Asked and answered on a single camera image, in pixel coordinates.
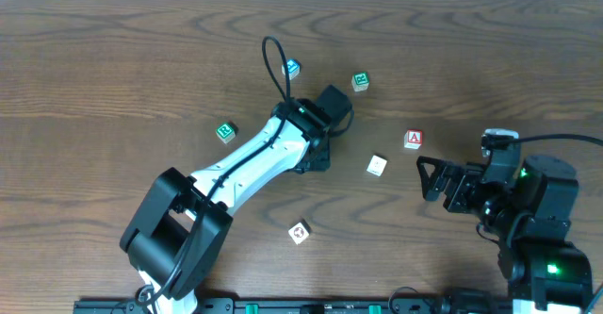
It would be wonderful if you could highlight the red letter A block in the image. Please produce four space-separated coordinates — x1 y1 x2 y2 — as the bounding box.
404 129 423 150

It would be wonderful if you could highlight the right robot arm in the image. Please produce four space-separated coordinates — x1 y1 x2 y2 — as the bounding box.
416 129 596 313

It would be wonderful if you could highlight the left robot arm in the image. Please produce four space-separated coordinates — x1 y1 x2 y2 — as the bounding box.
120 85 353 313

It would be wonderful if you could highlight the green letter R block right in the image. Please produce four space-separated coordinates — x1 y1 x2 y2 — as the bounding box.
351 72 370 92

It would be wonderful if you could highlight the green letter r block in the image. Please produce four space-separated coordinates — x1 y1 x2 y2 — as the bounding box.
216 122 236 143
351 72 370 92

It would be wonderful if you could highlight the plain white wooden block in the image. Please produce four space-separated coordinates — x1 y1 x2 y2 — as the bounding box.
367 155 387 176

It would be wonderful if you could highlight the blue letter block top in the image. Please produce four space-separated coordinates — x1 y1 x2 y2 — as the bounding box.
281 58 301 80

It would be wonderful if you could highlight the green letter R block left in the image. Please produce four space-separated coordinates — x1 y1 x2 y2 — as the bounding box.
216 122 236 143

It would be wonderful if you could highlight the white block red symbol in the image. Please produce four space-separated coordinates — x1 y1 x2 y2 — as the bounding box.
288 222 310 245

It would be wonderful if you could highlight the left black cable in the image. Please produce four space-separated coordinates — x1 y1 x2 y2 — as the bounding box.
136 35 354 306

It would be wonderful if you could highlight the black cable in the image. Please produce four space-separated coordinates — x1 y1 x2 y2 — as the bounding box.
494 133 603 148
136 35 354 306

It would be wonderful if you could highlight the right black cable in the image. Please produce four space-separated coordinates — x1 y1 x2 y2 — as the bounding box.
494 133 603 148

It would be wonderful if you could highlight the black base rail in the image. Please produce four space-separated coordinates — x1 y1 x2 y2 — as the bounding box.
73 296 514 314

